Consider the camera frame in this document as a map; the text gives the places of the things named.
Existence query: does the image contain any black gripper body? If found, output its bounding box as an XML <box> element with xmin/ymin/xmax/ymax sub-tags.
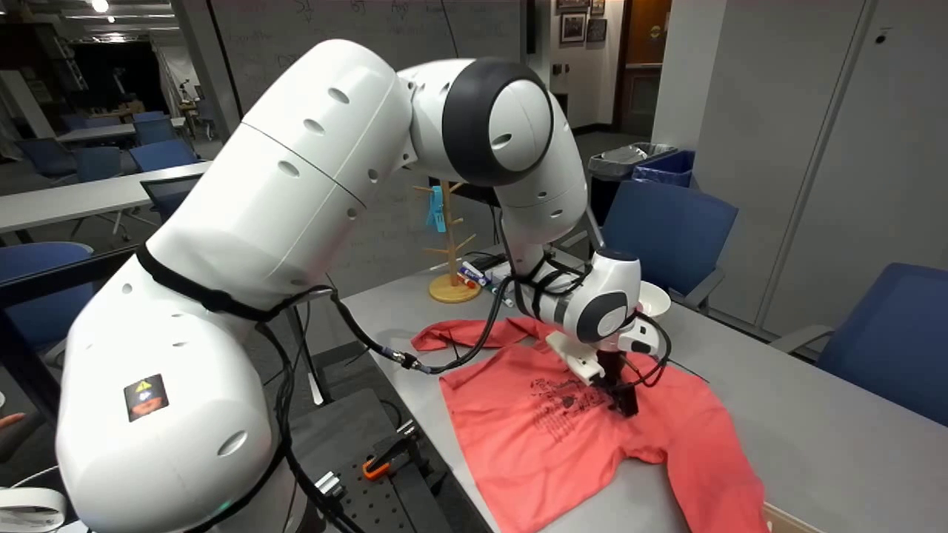
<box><xmin>596</xmin><ymin>346</ymin><xmax>636</xmax><ymax>393</ymax></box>

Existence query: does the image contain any peach printed sweatshirt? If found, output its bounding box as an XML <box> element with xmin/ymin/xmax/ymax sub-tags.
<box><xmin>411</xmin><ymin>313</ymin><xmax>769</xmax><ymax>533</ymax></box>

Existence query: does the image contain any white bowl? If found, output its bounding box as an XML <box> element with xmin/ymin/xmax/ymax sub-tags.
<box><xmin>633</xmin><ymin>279</ymin><xmax>676</xmax><ymax>321</ymax></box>

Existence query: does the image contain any blue office chair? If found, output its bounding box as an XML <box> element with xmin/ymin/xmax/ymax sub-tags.
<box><xmin>0</xmin><ymin>239</ymin><xmax>128</xmax><ymax>356</ymax></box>
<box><xmin>769</xmin><ymin>262</ymin><xmax>948</xmax><ymax>430</ymax></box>
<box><xmin>128</xmin><ymin>109</ymin><xmax>202</xmax><ymax>171</ymax></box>
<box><xmin>600</xmin><ymin>174</ymin><xmax>739</xmax><ymax>312</ymax></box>

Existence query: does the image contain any small colourful tube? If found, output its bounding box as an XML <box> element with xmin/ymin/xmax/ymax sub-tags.
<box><xmin>454</xmin><ymin>259</ymin><xmax>488</xmax><ymax>290</ymax></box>

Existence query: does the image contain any grey trash bin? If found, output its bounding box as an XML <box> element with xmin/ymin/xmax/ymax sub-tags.
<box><xmin>585</xmin><ymin>143</ymin><xmax>658</xmax><ymax>228</ymax></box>

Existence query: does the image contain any beige plastic tray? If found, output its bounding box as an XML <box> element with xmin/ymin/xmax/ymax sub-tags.
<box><xmin>760</xmin><ymin>501</ymin><xmax>822</xmax><ymax>533</ymax></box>

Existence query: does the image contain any blue recycling bin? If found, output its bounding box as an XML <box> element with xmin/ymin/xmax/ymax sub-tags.
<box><xmin>631</xmin><ymin>145</ymin><xmax>699</xmax><ymax>191</ymax></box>

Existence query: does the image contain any blue item on mug tree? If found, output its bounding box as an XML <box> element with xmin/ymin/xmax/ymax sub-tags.
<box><xmin>427</xmin><ymin>188</ymin><xmax>451</xmax><ymax>238</ymax></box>

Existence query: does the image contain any silver metal knob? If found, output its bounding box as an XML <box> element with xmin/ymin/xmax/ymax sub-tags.
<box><xmin>311</xmin><ymin>470</ymin><xmax>348</xmax><ymax>506</ymax></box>

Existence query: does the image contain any grey metal cabinet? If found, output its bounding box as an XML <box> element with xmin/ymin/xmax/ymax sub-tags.
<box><xmin>691</xmin><ymin>0</ymin><xmax>948</xmax><ymax>343</ymax></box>

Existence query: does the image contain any brown wooden door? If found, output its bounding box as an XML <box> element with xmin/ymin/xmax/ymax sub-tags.
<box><xmin>619</xmin><ymin>0</ymin><xmax>676</xmax><ymax>143</ymax></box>

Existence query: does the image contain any white background table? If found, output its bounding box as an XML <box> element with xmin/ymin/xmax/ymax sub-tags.
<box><xmin>0</xmin><ymin>159</ymin><xmax>215</xmax><ymax>238</ymax></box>

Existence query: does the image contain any white curved plastic part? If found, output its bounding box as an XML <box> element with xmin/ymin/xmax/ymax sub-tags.
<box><xmin>0</xmin><ymin>485</ymin><xmax>70</xmax><ymax>533</ymax></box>

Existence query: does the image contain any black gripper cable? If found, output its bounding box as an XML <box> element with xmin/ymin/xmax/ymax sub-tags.
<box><xmin>323</xmin><ymin>285</ymin><xmax>516</xmax><ymax>377</ymax></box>

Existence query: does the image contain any orange handled clamp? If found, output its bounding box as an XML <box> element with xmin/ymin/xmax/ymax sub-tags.
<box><xmin>354</xmin><ymin>423</ymin><xmax>427</xmax><ymax>485</ymax></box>

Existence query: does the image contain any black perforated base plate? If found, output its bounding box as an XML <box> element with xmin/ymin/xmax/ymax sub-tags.
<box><xmin>285</xmin><ymin>384</ymin><xmax>455</xmax><ymax>533</ymax></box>

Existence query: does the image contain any black base cable bundle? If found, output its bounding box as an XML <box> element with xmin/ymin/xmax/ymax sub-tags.
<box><xmin>209</xmin><ymin>294</ymin><xmax>348</xmax><ymax>533</ymax></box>

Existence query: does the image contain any framed wall picture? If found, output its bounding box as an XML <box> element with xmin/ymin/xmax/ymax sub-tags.
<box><xmin>556</xmin><ymin>8</ymin><xmax>591</xmax><ymax>47</ymax></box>

